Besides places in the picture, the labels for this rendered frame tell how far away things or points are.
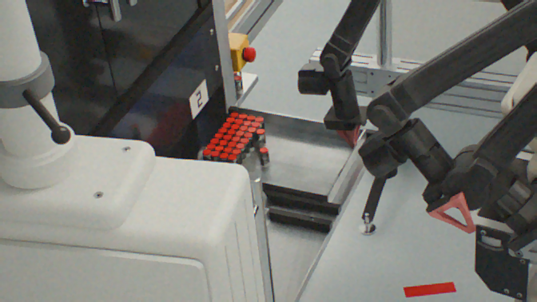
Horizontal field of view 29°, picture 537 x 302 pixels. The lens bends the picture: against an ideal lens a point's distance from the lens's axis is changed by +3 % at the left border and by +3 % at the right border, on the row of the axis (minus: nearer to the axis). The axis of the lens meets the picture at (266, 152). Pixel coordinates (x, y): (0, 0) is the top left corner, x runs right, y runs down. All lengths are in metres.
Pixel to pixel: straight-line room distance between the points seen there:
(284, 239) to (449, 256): 1.31
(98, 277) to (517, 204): 0.76
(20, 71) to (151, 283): 0.30
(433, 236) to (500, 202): 1.75
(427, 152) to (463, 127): 2.22
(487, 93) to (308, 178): 1.05
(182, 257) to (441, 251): 2.26
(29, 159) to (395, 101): 0.68
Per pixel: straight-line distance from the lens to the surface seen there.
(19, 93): 1.21
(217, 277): 1.25
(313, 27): 4.63
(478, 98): 3.28
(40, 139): 1.26
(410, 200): 3.62
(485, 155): 1.72
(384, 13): 3.21
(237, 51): 2.56
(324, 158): 2.39
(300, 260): 2.14
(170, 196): 1.28
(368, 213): 3.46
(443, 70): 1.67
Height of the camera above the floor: 2.36
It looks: 37 degrees down
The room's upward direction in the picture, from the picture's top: 6 degrees counter-clockwise
